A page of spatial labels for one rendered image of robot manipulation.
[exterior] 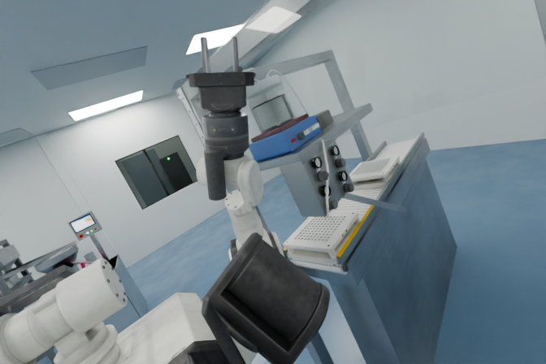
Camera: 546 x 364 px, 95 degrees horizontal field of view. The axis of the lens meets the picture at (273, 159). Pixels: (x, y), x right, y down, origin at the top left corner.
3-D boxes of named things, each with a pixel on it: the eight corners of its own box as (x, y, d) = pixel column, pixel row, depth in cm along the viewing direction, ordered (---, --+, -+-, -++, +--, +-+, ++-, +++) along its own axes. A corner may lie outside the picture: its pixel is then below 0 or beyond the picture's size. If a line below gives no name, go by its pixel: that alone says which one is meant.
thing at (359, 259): (357, 286, 91) (347, 263, 89) (299, 274, 112) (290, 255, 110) (430, 150, 178) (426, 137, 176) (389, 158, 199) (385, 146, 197)
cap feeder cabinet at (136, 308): (86, 376, 239) (41, 313, 227) (93, 343, 288) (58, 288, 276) (152, 327, 269) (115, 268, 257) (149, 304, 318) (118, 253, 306)
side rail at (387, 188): (343, 265, 88) (340, 257, 87) (339, 264, 89) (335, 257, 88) (425, 136, 176) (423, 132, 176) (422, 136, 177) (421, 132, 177)
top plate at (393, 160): (386, 177, 128) (385, 174, 127) (344, 183, 145) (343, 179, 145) (400, 158, 144) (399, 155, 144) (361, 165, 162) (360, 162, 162)
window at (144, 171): (141, 210, 521) (113, 160, 503) (141, 210, 522) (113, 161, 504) (201, 179, 586) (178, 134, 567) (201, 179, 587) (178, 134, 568)
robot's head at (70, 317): (136, 330, 29) (96, 267, 28) (30, 408, 25) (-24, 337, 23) (136, 305, 35) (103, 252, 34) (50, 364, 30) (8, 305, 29)
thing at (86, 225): (97, 270, 279) (66, 223, 269) (97, 267, 288) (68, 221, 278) (118, 257, 290) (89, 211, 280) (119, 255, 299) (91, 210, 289)
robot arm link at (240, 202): (257, 153, 51) (267, 198, 59) (219, 150, 54) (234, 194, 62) (244, 174, 47) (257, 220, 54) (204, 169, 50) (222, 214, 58)
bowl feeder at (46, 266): (49, 303, 242) (28, 271, 236) (59, 289, 273) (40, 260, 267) (105, 270, 265) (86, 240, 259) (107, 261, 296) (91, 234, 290)
